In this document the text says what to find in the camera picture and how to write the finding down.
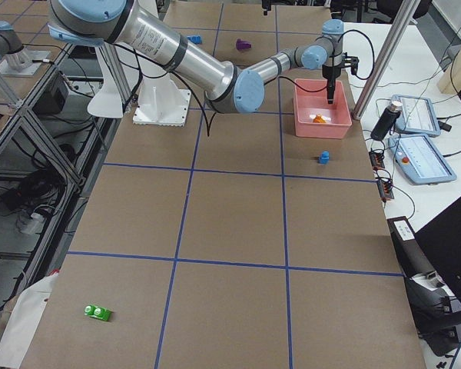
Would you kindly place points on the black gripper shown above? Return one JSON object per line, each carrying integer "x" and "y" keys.
{"x": 328, "y": 73}

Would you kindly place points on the orange block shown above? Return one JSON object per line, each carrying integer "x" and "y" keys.
{"x": 319, "y": 119}

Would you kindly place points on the small blue block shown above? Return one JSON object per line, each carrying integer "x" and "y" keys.
{"x": 324, "y": 158}

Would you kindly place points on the purple block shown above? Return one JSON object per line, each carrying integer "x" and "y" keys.
{"x": 242, "y": 44}

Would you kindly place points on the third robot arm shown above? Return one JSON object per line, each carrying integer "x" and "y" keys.
{"x": 16, "y": 59}

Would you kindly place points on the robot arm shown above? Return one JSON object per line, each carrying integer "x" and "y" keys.
{"x": 227, "y": 88}

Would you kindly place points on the pink plastic box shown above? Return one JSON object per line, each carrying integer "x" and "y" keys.
{"x": 310, "y": 99}

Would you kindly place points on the black water bottle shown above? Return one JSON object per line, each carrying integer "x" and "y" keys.
{"x": 387, "y": 120}

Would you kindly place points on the far teach pendant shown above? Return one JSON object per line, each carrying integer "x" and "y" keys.
{"x": 418, "y": 116}

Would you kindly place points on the teach pendant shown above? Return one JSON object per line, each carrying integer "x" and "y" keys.
{"x": 420, "y": 160}
{"x": 418, "y": 116}

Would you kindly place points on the near teach pendant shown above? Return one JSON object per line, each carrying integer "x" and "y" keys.
{"x": 420, "y": 160}

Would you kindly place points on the long blue four-stud block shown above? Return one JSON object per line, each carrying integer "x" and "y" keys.
{"x": 196, "y": 39}

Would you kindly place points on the black laptop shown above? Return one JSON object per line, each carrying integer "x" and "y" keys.
{"x": 430, "y": 259}

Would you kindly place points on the green two-stud block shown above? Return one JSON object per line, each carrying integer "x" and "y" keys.
{"x": 97, "y": 312}

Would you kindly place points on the aluminium frame post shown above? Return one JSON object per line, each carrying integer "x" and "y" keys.
{"x": 393, "y": 38}

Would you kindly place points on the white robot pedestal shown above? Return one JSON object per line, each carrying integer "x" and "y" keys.
{"x": 132, "y": 83}

